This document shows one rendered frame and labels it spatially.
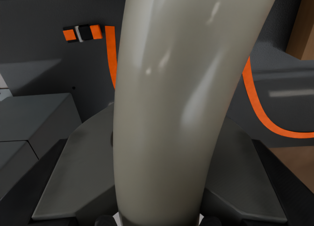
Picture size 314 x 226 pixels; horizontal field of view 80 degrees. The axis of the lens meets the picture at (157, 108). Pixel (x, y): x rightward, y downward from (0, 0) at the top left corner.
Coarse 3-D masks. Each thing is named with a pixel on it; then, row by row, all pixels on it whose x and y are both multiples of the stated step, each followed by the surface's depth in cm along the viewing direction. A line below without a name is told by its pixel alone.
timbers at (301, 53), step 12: (312, 0) 76; (300, 12) 82; (312, 12) 76; (300, 24) 82; (312, 24) 76; (300, 36) 83; (312, 36) 78; (288, 48) 91; (300, 48) 83; (312, 48) 80
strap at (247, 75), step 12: (108, 36) 92; (108, 48) 95; (108, 60) 98; (252, 84) 103; (252, 96) 107; (264, 120) 115; (276, 132) 119; (288, 132) 119; (300, 132) 119; (312, 132) 119
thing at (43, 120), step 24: (0, 96) 112; (24, 96) 110; (48, 96) 107; (0, 120) 89; (24, 120) 87; (48, 120) 87; (72, 120) 109; (0, 144) 73; (24, 144) 73; (48, 144) 86; (0, 168) 62; (24, 168) 72; (0, 192) 61
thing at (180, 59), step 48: (144, 0) 3; (192, 0) 3; (240, 0) 3; (144, 48) 3; (192, 48) 3; (240, 48) 3; (144, 96) 4; (192, 96) 4; (144, 144) 4; (192, 144) 4; (144, 192) 5; (192, 192) 5
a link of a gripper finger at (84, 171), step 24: (96, 120) 10; (72, 144) 9; (96, 144) 9; (72, 168) 7; (96, 168) 7; (48, 192) 6; (72, 192) 6; (96, 192) 6; (48, 216) 6; (72, 216) 6; (96, 216) 7
